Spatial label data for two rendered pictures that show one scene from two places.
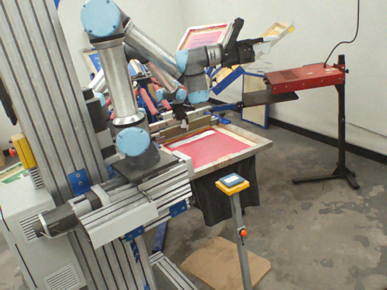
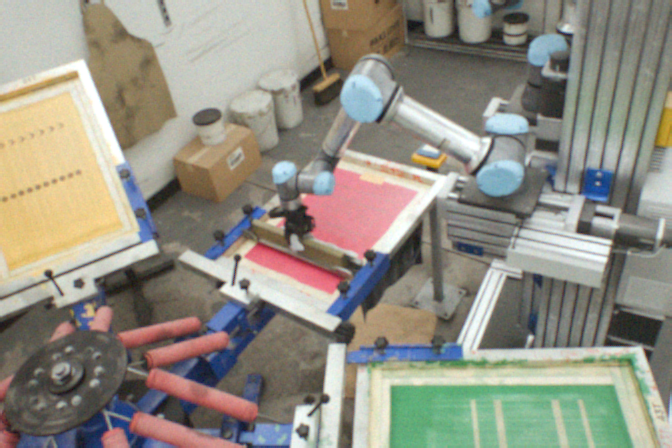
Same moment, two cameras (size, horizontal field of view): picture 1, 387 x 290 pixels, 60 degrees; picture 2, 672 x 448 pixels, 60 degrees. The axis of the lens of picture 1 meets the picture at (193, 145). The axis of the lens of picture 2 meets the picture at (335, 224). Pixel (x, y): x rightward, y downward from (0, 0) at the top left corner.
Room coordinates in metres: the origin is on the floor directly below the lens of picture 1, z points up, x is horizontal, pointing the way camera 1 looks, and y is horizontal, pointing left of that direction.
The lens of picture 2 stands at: (2.80, 1.49, 2.42)
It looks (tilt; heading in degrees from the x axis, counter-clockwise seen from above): 41 degrees down; 245
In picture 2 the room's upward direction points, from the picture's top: 11 degrees counter-clockwise
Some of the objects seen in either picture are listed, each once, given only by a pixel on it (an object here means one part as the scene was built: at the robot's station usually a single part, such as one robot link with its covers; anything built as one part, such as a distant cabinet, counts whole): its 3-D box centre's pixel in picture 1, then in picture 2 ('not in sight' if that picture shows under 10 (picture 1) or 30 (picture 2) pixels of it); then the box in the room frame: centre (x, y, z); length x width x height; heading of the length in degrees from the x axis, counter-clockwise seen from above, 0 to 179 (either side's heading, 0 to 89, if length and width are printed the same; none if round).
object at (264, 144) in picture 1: (200, 141); (333, 220); (2.09, -0.05, 0.97); 0.79 x 0.58 x 0.04; 23
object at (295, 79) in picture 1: (302, 77); not in sight; (2.88, -1.05, 1.06); 0.61 x 0.46 x 0.12; 83
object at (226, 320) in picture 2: not in sight; (232, 314); (2.61, 0.17, 1.02); 0.17 x 0.06 x 0.05; 23
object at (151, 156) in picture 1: (140, 150); (543, 89); (1.31, 0.22, 1.31); 0.15 x 0.15 x 0.10
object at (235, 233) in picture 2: (217, 121); (238, 236); (2.42, -0.22, 0.98); 0.30 x 0.05 x 0.07; 23
